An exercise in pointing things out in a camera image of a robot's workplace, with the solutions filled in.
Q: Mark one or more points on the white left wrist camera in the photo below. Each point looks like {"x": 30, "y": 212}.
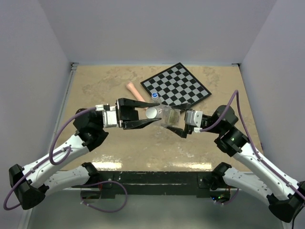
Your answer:
{"x": 109, "y": 115}

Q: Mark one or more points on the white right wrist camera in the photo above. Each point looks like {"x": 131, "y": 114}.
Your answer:
{"x": 194, "y": 118}

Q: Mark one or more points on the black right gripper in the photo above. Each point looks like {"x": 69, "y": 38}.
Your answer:
{"x": 188, "y": 128}

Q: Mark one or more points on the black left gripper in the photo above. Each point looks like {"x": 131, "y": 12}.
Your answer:
{"x": 126, "y": 111}

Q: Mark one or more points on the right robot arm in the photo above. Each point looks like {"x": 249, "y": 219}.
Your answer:
{"x": 284, "y": 195}

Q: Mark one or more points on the pink cylindrical handle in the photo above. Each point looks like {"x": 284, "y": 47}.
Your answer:
{"x": 130, "y": 86}

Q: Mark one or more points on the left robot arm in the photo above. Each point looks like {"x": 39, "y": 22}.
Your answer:
{"x": 33, "y": 182}

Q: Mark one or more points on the aluminium frame rail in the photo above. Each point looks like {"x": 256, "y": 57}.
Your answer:
{"x": 25, "y": 217}

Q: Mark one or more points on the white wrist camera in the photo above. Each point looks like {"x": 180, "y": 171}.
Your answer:
{"x": 194, "y": 118}
{"x": 109, "y": 115}

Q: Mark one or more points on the black white checkerboard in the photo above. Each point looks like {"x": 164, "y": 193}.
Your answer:
{"x": 176, "y": 85}

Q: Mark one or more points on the clear plastic bottle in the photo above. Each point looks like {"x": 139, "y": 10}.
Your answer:
{"x": 168, "y": 115}
{"x": 156, "y": 100}

